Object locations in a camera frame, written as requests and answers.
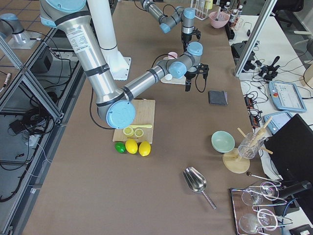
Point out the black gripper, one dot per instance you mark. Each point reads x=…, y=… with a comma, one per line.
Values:
x=187, y=38
x=190, y=77

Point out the cream yellow cup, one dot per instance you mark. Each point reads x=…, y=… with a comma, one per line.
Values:
x=168, y=77

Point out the pink cup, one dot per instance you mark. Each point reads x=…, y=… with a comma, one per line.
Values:
x=172, y=55

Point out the third grey robot base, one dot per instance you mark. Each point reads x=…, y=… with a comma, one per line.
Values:
x=10, y=25

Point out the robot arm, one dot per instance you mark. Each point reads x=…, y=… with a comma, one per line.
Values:
x=89, y=29
x=182, y=15

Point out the cream rabbit tray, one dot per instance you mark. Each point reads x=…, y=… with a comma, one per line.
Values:
x=177, y=81

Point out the mirror tray with glasses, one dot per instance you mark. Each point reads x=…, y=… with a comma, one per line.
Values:
x=245, y=205

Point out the grey folded cloth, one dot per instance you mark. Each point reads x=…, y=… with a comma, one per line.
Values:
x=217, y=97

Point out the steel tube in bowl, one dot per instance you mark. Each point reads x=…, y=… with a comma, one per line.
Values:
x=217, y=14

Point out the yellow cup on rack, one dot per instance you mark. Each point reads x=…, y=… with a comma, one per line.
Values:
x=208, y=4

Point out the pink bowl with ice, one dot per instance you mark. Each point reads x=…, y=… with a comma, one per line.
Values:
x=222, y=20

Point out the bamboo cutting board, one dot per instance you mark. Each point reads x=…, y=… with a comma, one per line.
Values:
x=145, y=114

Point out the mint green bowl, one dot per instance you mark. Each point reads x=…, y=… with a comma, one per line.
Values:
x=222, y=141

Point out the yellow plastic knife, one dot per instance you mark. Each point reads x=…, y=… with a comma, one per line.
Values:
x=141, y=126

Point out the lemon half upper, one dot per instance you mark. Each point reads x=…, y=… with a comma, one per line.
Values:
x=128, y=131

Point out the whole yellow lemon lower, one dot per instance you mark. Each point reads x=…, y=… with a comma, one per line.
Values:
x=144, y=149

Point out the whole yellow lemon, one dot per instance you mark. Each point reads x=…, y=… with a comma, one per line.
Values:
x=144, y=149
x=131, y=146

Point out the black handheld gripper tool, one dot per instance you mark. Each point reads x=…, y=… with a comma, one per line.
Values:
x=270, y=71

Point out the whole yellow lemon upper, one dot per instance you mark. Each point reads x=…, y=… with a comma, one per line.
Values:
x=131, y=146

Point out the glass mug on stand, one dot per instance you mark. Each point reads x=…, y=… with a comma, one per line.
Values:
x=250, y=145

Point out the green lime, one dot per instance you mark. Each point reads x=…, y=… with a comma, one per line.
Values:
x=120, y=147

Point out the blue teach pendant near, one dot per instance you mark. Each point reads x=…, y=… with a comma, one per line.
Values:
x=279, y=119

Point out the blue teach pendant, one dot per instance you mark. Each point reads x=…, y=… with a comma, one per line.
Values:
x=279, y=119
x=285, y=96

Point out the blue teach pendant far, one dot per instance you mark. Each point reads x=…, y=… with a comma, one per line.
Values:
x=285, y=96

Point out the steel scoop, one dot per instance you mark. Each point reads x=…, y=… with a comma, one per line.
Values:
x=197, y=183

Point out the black monitor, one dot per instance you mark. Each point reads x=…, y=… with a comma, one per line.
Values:
x=292, y=148

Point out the wine glass upper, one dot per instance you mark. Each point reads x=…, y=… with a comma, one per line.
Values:
x=269, y=190

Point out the wine glass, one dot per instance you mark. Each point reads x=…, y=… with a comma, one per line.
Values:
x=267, y=220
x=269, y=190

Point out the wine glass lower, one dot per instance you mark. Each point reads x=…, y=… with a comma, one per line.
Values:
x=267, y=220

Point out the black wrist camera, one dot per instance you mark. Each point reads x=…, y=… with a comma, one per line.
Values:
x=196, y=33
x=203, y=69

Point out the white wire cup rack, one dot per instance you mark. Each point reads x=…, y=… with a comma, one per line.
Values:
x=201, y=12

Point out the aluminium frame post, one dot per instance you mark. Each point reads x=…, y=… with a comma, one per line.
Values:
x=262, y=18

